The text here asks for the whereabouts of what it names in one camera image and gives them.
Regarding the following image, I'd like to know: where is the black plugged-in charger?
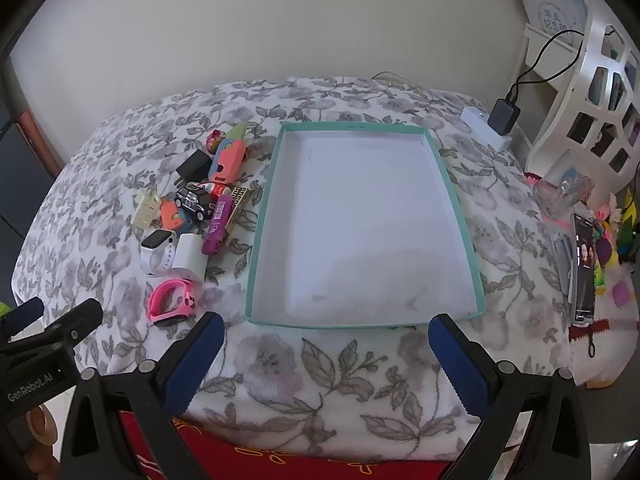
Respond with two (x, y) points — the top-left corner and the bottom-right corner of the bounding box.
(487, 99), (521, 136)

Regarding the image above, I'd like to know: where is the white printed paper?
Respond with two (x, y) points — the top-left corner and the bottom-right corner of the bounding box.
(520, 0), (587, 32)

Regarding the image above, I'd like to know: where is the dark wooden furniture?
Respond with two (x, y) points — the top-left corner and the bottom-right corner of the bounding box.
(0, 55), (66, 241)

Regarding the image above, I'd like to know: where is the gold black patterned lighter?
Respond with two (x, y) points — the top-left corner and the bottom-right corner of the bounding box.
(225, 186), (249, 233)

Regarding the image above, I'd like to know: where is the teal-edged white box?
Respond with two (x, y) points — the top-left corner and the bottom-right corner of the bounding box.
(246, 121), (486, 331)

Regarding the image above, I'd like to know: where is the white charger cube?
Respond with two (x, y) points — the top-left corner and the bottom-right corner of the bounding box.
(172, 232), (208, 281)

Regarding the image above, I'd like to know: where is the black smartphone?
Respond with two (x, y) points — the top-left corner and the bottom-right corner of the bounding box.
(571, 212), (597, 326)

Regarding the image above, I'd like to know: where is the colourful crochet mat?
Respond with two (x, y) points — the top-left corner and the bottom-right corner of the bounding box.
(525, 172), (640, 391)

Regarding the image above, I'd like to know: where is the pile of colourful small toys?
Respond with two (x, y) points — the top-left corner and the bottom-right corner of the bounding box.
(592, 187), (640, 306)

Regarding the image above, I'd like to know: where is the pink smartwatch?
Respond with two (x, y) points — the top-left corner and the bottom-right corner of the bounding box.
(147, 277), (197, 328)

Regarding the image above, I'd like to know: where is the cream hair claw clip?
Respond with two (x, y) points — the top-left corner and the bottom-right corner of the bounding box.
(134, 190), (161, 226)

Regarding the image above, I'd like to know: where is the white smartwatch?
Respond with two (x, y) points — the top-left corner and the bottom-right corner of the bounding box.
(140, 229), (177, 276)

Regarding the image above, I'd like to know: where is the orange blue toy knife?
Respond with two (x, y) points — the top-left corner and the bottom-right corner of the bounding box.
(207, 122), (249, 186)

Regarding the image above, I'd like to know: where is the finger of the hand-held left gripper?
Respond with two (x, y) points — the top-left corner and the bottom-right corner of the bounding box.
(35, 299), (103, 357)
(0, 297), (45, 337)

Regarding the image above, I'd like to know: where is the red patterned cloth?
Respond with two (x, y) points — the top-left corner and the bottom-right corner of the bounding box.
(120, 410), (451, 480)

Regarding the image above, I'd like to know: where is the white power strip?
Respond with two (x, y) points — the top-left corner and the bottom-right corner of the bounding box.
(460, 106), (515, 153)

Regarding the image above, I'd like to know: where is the silver nail clipper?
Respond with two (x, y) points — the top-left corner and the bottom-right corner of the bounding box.
(550, 232), (575, 306)

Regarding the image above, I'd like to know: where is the black charger cable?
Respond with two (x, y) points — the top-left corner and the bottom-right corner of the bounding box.
(506, 29), (618, 103)

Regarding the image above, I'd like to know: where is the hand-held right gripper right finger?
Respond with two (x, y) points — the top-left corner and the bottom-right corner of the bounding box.
(428, 313), (593, 480)

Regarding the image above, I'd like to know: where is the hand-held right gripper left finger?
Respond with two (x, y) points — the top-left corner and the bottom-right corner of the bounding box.
(60, 311), (226, 480)

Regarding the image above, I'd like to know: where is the black power adapter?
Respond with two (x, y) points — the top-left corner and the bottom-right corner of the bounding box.
(175, 150), (213, 183)

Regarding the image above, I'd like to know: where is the beige ring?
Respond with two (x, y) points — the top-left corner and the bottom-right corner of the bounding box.
(27, 407), (58, 444)

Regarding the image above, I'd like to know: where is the purple lighter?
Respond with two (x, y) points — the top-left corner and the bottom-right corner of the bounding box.
(201, 195), (233, 256)

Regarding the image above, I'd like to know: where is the white cutout shelf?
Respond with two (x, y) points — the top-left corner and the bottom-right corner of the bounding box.
(522, 10), (640, 181)

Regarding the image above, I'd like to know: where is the black toy car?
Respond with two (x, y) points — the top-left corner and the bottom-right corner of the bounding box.
(175, 184), (217, 221)

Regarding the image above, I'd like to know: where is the small orange blue toy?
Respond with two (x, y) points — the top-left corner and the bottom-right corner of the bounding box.
(159, 200), (193, 231)

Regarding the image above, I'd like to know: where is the person's left hand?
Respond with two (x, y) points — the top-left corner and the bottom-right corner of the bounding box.
(20, 441), (61, 480)

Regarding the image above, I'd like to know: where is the clear glass cup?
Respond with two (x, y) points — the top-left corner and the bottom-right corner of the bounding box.
(532, 162), (596, 218)

